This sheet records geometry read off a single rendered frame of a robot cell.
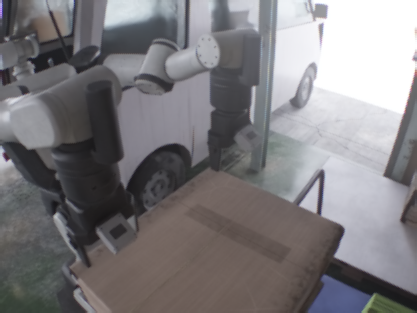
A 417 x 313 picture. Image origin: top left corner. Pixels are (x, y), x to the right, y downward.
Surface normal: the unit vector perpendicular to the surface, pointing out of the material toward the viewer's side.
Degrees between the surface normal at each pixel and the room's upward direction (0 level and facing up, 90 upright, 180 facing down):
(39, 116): 90
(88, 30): 77
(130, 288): 0
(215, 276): 0
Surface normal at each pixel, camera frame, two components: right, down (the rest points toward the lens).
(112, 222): 0.38, -0.55
